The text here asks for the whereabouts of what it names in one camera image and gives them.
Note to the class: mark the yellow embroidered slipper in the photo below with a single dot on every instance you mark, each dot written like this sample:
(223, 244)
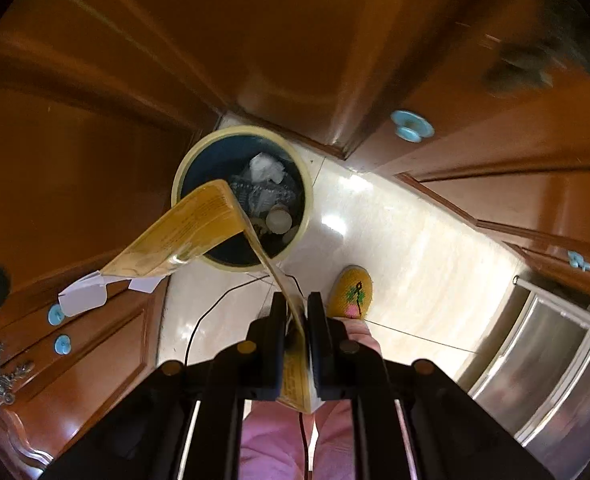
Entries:
(350, 290)

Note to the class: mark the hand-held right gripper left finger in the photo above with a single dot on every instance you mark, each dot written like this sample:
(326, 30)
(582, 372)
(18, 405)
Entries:
(272, 355)

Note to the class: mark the person's pink trouser leg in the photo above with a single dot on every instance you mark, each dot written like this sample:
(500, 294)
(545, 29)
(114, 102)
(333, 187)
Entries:
(275, 440)

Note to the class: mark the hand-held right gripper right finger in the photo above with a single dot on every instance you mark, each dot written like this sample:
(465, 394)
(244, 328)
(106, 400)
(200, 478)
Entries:
(320, 355)

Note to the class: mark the yellow plastic wrapper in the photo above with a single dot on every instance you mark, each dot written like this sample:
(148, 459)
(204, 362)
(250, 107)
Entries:
(195, 230)

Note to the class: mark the white plastic bag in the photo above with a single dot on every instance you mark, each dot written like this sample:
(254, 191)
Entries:
(267, 166)

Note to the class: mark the light blue cabinet knob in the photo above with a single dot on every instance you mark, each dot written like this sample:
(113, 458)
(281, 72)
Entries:
(56, 315)
(579, 260)
(412, 125)
(64, 345)

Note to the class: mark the round cream trash bin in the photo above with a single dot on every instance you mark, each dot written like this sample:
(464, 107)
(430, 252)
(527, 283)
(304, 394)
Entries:
(210, 160)

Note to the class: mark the small plastic bottle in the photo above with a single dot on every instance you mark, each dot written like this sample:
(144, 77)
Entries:
(279, 220)

